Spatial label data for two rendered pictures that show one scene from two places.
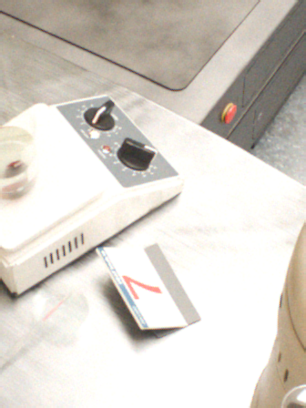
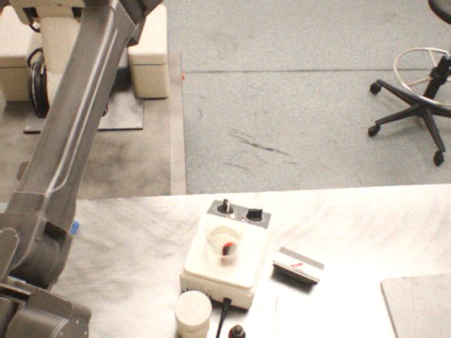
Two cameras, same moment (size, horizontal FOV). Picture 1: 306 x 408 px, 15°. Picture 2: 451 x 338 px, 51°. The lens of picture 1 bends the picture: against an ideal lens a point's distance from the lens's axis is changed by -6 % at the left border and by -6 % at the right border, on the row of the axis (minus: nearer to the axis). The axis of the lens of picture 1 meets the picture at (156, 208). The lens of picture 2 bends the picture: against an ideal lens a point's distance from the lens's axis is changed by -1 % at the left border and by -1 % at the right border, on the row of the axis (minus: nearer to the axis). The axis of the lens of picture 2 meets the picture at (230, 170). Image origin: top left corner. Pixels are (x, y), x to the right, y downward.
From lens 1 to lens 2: 51 cm
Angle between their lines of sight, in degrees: 25
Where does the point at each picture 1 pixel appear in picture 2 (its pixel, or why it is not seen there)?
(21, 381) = not seen: outside the picture
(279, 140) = not seen: hidden behind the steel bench
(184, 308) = (315, 264)
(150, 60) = (147, 193)
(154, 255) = (284, 251)
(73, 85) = (187, 204)
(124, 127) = (236, 208)
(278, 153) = not seen: hidden behind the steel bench
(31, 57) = (154, 203)
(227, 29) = (167, 161)
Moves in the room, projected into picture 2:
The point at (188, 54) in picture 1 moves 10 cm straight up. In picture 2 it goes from (160, 181) to (158, 161)
